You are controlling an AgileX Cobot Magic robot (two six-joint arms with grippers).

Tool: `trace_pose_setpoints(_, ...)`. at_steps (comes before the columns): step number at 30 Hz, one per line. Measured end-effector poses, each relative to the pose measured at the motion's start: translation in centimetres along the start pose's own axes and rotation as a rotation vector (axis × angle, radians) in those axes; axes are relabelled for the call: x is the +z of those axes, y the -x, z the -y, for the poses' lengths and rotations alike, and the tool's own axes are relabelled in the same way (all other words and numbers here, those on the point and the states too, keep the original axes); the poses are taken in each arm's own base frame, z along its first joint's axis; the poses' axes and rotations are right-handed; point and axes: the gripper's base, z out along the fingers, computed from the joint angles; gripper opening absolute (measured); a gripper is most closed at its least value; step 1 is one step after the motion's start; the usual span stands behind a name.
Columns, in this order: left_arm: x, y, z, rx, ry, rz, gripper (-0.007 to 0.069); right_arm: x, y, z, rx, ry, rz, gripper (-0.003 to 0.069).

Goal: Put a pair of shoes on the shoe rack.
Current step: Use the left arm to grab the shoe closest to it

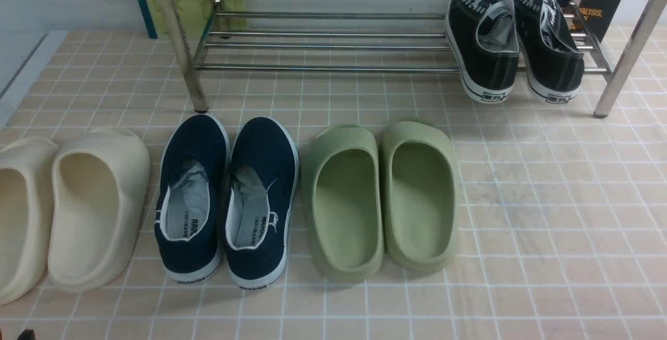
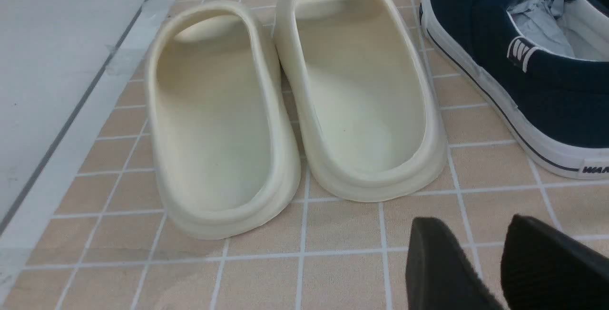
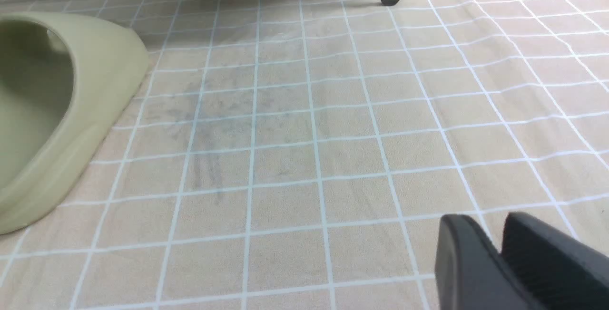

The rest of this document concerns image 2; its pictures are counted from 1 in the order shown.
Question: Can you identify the navy canvas sneaker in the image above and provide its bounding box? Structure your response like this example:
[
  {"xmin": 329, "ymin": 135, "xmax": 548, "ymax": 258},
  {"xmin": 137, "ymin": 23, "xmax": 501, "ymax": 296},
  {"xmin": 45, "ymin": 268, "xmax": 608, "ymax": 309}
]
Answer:
[{"xmin": 420, "ymin": 0, "xmax": 609, "ymax": 180}]

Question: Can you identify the cream left foam slipper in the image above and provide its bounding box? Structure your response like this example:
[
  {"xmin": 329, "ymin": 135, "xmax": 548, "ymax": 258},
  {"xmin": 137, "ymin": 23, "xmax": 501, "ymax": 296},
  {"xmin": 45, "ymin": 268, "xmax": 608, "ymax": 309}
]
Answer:
[{"xmin": 145, "ymin": 0, "xmax": 302, "ymax": 239}]

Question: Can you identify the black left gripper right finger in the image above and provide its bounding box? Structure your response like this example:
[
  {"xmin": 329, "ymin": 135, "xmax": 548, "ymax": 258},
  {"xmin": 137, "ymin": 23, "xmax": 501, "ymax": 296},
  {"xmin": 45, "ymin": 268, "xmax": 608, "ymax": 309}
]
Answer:
[{"xmin": 501, "ymin": 214, "xmax": 609, "ymax": 310}]

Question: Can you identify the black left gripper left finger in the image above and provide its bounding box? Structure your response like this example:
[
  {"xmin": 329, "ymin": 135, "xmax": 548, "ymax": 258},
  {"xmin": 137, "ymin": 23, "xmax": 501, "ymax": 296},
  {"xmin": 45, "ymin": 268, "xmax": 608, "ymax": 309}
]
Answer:
[{"xmin": 405, "ymin": 217, "xmax": 504, "ymax": 310}]

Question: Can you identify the cream foam slipper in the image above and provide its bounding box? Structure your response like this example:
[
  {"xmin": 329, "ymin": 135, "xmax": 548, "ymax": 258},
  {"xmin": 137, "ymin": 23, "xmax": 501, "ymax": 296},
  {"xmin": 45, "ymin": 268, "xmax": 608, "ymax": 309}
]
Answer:
[
  {"xmin": 145, "ymin": 0, "xmax": 302, "ymax": 239},
  {"xmin": 274, "ymin": 0, "xmax": 447, "ymax": 203}
]

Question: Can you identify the cream right foam slipper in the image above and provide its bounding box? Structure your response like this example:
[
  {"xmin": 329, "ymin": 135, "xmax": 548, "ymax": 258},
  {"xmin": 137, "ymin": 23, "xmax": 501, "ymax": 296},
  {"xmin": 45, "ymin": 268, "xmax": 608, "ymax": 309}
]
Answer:
[{"xmin": 274, "ymin": 0, "xmax": 447, "ymax": 203}]

